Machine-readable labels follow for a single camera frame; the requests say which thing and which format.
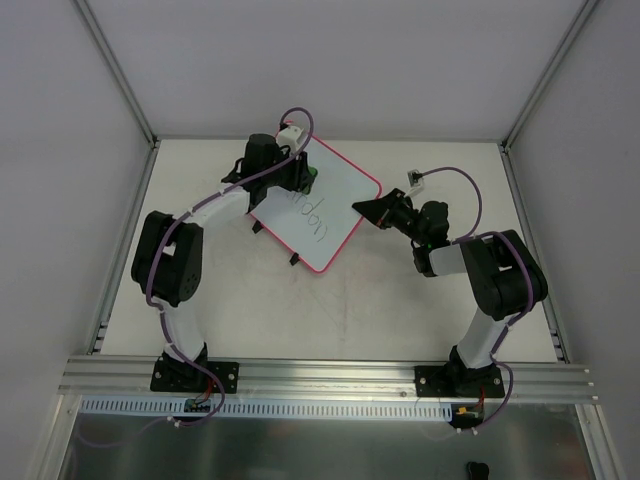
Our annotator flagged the green whiteboard eraser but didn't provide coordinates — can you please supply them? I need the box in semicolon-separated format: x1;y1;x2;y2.
303;166;318;195

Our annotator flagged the pink framed whiteboard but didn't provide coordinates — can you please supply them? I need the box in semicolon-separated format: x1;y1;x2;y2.
251;138;382;273

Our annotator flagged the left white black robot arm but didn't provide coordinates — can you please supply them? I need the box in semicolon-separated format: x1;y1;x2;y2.
131;125;316;390

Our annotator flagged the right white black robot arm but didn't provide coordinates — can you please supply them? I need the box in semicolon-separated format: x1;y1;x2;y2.
352;189;548;399

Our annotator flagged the black whiteboard clip left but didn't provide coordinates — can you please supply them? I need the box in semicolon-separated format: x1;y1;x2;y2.
252;220;264;234

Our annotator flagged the small black object bottom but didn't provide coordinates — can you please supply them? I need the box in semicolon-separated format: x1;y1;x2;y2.
467;462;490;480

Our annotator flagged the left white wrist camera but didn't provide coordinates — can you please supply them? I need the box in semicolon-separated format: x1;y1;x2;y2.
275;124;307;152

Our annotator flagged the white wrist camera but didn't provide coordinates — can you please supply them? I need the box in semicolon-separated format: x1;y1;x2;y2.
406;169;424;198
275;124;307;152

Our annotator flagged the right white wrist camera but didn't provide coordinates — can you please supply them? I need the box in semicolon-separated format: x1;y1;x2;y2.
406;169;424;198

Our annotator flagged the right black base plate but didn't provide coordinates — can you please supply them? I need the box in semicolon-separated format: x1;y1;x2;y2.
414;365;505;399

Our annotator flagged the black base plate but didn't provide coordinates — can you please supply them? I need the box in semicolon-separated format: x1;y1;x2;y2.
149;355;240;394
414;365;505;399

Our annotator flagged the left aluminium frame post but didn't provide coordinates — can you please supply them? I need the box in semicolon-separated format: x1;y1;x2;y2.
74;0;160;147

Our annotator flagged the aluminium frame post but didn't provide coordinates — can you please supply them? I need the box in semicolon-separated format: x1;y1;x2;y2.
499;0;601;149
74;0;160;147

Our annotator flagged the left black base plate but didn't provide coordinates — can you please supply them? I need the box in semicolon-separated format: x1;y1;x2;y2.
149;355;240;394

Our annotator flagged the right aluminium frame post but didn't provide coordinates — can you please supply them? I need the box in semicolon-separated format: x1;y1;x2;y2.
499;0;601;149

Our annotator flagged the white slotted cable duct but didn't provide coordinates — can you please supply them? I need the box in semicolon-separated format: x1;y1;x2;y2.
79;396;453;422

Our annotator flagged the aluminium mounting rail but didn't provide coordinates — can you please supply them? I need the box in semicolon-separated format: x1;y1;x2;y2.
58;355;600;404

